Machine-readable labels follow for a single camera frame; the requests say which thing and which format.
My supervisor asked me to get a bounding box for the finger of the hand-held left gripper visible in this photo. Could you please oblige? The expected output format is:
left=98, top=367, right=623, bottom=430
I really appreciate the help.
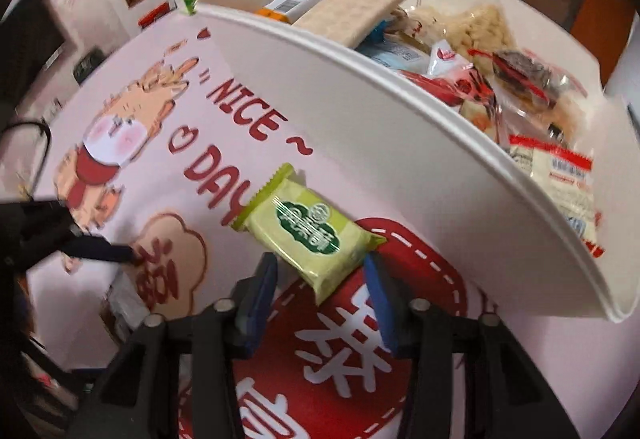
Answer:
left=60, top=234, right=143, bottom=265

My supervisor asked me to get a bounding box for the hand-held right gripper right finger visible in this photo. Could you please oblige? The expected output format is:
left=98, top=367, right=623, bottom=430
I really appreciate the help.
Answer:
left=362, top=253, right=568, bottom=439

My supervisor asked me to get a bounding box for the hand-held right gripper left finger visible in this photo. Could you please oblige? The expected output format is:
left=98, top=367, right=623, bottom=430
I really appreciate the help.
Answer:
left=65, top=251, right=279, bottom=439

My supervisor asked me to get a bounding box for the green snack packet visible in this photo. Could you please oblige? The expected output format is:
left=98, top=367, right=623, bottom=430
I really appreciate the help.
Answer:
left=230, top=163, right=388, bottom=306

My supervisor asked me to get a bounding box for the white plastic bin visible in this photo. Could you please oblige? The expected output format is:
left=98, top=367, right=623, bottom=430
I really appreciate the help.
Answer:
left=192, top=0, right=640, bottom=324

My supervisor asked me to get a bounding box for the black television screen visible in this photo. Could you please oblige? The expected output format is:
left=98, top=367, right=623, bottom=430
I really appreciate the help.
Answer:
left=0, top=0, right=68, bottom=105

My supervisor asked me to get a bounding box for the white packet red band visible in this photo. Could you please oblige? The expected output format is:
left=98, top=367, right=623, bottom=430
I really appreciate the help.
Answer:
left=507, top=134, right=603, bottom=260

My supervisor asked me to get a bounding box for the red clear snack packet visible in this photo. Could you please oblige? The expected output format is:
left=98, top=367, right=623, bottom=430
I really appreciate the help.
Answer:
left=400, top=66, right=501, bottom=115

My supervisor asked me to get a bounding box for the clear blue print packet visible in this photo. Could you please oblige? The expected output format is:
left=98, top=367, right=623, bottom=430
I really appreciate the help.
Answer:
left=357, top=36, right=433, bottom=70

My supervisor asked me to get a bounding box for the small white red packet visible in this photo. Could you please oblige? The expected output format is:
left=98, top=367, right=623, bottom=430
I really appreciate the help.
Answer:
left=427, top=39, right=473, bottom=80

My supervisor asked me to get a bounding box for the dark snack clear packet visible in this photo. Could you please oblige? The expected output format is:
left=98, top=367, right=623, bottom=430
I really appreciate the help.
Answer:
left=467, top=48, right=588, bottom=112

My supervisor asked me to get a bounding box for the beige puffed snack packet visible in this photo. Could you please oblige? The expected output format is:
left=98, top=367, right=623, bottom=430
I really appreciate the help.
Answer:
left=440, top=2, right=518, bottom=65

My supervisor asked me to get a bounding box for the beige cracker packet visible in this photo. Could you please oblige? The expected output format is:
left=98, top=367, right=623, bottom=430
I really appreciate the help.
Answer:
left=290, top=0, right=413, bottom=51

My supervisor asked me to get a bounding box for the black cable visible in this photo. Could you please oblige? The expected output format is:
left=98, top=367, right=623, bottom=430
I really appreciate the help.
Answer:
left=0, top=122, right=53, bottom=160

